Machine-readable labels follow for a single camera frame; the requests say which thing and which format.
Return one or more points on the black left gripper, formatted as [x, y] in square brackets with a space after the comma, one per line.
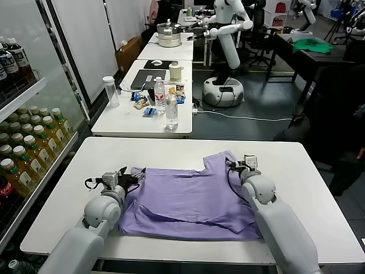
[127, 181]

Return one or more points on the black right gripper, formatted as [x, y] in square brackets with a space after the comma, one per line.
[239, 167]

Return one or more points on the purple t-shirt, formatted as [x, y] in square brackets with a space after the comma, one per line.
[185, 199]

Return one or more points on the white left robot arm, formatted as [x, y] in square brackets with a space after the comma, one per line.
[102, 211]

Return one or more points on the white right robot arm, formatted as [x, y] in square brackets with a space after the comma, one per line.
[273, 222]

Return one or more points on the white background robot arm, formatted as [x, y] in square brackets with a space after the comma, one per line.
[228, 30]
[209, 20]

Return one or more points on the person in black clothes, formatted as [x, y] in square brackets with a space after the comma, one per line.
[336, 114]

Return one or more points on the white rectangular desk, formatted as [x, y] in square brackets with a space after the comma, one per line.
[119, 122]
[185, 21]
[171, 52]

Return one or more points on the blue snack packet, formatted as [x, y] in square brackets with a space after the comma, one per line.
[181, 99]
[149, 112]
[135, 96]

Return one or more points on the tan snack packet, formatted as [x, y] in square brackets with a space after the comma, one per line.
[140, 105]

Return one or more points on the clear bottle pale cap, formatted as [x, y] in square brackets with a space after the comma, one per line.
[171, 114]

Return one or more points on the white wheeled background robot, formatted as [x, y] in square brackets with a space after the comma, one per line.
[225, 94]

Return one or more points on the black desk stand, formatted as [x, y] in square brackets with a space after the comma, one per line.
[150, 95]

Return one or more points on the water bottle red label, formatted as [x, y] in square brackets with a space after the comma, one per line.
[159, 97]

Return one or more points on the tall clear tumbler white lid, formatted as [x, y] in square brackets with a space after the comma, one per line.
[111, 94]

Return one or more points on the yellow tea bottle green label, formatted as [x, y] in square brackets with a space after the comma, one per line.
[22, 111]
[5, 149]
[44, 112]
[13, 117]
[16, 138]
[50, 144]
[34, 109]
[17, 179]
[35, 120]
[64, 124]
[27, 128]
[41, 155]
[57, 134]
[30, 167]

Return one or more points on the orange snack piece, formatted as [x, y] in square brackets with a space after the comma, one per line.
[171, 90]

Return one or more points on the dark grey laptop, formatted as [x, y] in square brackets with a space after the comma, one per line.
[142, 81]

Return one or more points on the dark printed snack packet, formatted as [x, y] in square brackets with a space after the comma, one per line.
[180, 89]

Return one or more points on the black mouse pad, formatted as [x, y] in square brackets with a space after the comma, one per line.
[148, 66]

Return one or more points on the cream lidded canister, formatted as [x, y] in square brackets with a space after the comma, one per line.
[175, 72]

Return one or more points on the white computer mouse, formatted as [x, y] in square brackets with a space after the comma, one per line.
[156, 62]

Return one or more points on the brown cardboard box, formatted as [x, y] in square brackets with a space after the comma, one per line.
[128, 54]

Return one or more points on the cola bottle red label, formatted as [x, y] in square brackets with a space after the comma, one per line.
[7, 189]

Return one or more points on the black work table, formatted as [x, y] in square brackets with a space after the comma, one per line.
[313, 58]

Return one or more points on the glass door drinks cabinet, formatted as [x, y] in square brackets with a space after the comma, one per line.
[25, 92]

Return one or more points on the black side chair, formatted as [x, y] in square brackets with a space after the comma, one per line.
[148, 34]

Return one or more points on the steel steamer pot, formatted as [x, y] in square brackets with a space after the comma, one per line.
[169, 38]

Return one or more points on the green cloth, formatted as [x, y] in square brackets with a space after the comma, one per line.
[310, 45]

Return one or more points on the clear bottle green cap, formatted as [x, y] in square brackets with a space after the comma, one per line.
[14, 265]

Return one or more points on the black office chair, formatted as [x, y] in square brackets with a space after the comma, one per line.
[259, 17]

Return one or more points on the white shelf red boxes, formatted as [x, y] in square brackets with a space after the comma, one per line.
[279, 17]

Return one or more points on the dark tea bottle white label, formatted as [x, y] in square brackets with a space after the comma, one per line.
[7, 68]
[18, 61]

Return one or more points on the small green bottle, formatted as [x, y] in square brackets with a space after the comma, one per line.
[188, 12]

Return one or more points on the pink garment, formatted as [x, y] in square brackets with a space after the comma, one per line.
[154, 11]

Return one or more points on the small white background robot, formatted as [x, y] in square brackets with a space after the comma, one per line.
[309, 12]

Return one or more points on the blue storage bin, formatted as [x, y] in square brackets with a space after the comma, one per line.
[338, 14]

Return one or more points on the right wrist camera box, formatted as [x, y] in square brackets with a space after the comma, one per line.
[251, 162]

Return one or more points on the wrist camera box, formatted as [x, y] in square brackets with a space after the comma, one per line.
[251, 162]
[109, 179]

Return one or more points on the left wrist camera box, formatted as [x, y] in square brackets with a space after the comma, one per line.
[109, 179]

